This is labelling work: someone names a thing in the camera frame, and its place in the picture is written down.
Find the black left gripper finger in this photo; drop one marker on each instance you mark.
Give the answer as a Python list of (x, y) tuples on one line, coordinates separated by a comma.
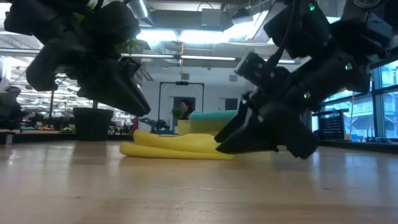
[(118, 96)]

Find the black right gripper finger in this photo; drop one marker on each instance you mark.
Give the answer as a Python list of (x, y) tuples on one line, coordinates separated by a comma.
[(234, 124), (248, 140)]

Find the teal microfiber towel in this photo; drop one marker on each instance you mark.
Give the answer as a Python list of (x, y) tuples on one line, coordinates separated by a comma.
[(214, 115)]

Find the yellow microfiber towel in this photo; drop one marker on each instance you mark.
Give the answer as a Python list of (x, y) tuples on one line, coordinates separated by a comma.
[(174, 146)]

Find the black background robot arm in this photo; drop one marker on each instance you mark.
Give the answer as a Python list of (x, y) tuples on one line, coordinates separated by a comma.
[(155, 124)]

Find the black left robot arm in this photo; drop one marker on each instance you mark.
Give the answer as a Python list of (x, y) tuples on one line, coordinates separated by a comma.
[(71, 18)]

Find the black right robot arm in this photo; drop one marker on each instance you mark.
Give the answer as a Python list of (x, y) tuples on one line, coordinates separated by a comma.
[(329, 25)]

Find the black background equipment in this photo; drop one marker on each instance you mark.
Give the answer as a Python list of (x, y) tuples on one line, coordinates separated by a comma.
[(231, 104)]

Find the yellow translucent plastic bin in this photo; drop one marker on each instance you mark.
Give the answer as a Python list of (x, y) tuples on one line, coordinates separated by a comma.
[(202, 126)]

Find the black mesh crate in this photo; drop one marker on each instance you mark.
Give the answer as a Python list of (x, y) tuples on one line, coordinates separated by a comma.
[(331, 124)]

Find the person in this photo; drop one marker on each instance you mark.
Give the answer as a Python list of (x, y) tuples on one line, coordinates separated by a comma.
[(11, 105), (186, 109)]

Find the green artificial plant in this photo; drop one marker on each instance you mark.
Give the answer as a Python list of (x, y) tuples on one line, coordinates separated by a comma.
[(129, 46)]

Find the small green desk plant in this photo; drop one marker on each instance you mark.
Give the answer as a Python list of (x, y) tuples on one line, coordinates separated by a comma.
[(177, 112)]

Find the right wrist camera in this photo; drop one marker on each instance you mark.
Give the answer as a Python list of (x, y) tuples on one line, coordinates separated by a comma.
[(261, 71)]

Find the black background station frame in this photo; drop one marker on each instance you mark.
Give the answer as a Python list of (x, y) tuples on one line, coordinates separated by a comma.
[(182, 83)]

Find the black aluminium rig frame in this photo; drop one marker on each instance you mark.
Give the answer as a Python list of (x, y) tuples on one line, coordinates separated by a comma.
[(40, 137)]

